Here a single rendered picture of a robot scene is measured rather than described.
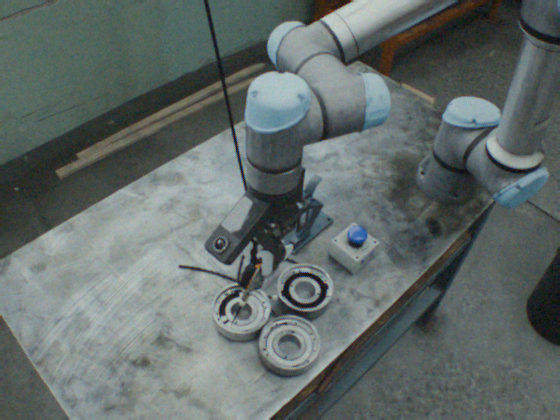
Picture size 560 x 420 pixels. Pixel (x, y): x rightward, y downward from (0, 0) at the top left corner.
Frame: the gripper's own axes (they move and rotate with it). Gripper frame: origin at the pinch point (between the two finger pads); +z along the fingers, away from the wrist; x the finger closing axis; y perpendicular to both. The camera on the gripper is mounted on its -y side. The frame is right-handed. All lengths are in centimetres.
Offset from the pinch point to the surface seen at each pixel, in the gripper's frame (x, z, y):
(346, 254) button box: -5.3, 9.1, 19.5
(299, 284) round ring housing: -2.6, 11.1, 8.9
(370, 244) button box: -7.4, 8.7, 24.6
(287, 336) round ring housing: -8.5, 11.1, -0.9
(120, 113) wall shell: 154, 87, 62
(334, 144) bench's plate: 19, 13, 47
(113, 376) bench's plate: 7.8, 13.2, -27.4
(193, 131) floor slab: 124, 93, 84
